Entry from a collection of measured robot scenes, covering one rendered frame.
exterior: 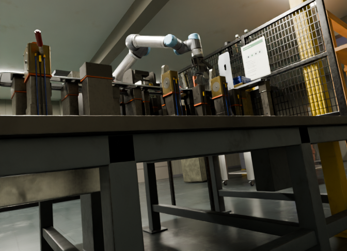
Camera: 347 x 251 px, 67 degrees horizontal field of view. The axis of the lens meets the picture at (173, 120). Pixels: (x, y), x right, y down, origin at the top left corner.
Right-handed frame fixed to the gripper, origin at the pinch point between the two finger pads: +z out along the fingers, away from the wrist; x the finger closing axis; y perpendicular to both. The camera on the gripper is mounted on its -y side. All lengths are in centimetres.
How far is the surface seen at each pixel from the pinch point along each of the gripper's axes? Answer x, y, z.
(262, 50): 13, -57, -24
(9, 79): -7, 113, -6
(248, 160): -171, -253, 89
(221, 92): 19.6, 9.2, 10.2
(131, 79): -20.1, 44.5, -10.2
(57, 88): -14, 91, -3
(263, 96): 33.1, -12.0, 17.0
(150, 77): -23.6, 27.6, -12.9
